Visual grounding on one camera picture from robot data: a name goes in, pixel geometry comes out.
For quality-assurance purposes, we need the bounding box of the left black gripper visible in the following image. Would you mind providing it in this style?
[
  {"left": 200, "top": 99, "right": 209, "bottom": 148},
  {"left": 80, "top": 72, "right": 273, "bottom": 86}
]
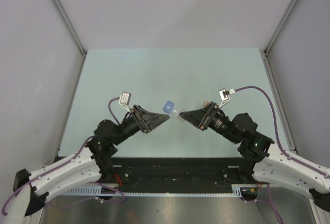
[{"left": 111, "top": 104, "right": 169, "bottom": 146}]

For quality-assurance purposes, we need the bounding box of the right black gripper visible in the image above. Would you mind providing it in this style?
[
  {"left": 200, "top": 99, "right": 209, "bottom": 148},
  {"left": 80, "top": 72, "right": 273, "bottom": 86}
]
[{"left": 180, "top": 101, "right": 240, "bottom": 145}]

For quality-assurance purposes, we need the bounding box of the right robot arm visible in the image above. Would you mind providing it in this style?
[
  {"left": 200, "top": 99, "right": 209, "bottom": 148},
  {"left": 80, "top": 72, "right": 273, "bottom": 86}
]
[{"left": 179, "top": 102, "right": 329, "bottom": 212}]

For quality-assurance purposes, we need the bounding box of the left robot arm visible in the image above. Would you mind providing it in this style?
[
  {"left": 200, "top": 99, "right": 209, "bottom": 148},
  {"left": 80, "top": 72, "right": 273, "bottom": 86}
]
[{"left": 9, "top": 105, "right": 170, "bottom": 217}]

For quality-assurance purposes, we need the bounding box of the aluminium front beam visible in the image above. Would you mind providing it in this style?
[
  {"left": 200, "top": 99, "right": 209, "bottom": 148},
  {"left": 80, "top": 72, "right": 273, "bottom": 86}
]
[{"left": 37, "top": 164, "right": 318, "bottom": 187}]

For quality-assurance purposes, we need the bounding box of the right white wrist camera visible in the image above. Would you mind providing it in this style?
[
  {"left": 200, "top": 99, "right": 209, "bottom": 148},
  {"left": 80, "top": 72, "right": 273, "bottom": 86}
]
[{"left": 219, "top": 89, "right": 236, "bottom": 108}]

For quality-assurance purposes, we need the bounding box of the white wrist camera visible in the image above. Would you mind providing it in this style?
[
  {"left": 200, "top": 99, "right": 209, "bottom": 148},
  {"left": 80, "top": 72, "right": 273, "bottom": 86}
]
[
  {"left": 119, "top": 91, "right": 131, "bottom": 111},
  {"left": 219, "top": 89, "right": 236, "bottom": 108}
]

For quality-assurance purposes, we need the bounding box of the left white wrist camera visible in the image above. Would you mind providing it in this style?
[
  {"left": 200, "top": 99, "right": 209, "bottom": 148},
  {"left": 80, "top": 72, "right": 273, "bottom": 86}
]
[{"left": 119, "top": 91, "right": 131, "bottom": 111}]

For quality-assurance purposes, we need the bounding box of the grey slotted cable duct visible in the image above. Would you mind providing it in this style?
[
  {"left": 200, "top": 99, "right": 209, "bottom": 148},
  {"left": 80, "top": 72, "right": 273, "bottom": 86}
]
[{"left": 61, "top": 184, "right": 243, "bottom": 198}]

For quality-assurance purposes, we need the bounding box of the left aluminium frame post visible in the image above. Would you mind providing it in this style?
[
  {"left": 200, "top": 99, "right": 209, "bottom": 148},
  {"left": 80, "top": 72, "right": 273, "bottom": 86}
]
[{"left": 50, "top": 0, "right": 87, "bottom": 58}]

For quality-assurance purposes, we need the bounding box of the aluminium frame post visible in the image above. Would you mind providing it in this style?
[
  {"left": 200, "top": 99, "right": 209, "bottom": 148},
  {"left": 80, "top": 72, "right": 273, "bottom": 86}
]
[
  {"left": 263, "top": 0, "right": 299, "bottom": 55},
  {"left": 50, "top": 0, "right": 87, "bottom": 58}
]

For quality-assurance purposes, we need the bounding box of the right aluminium frame post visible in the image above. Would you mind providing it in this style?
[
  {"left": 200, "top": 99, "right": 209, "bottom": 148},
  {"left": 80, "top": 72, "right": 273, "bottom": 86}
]
[{"left": 263, "top": 0, "right": 299, "bottom": 55}]

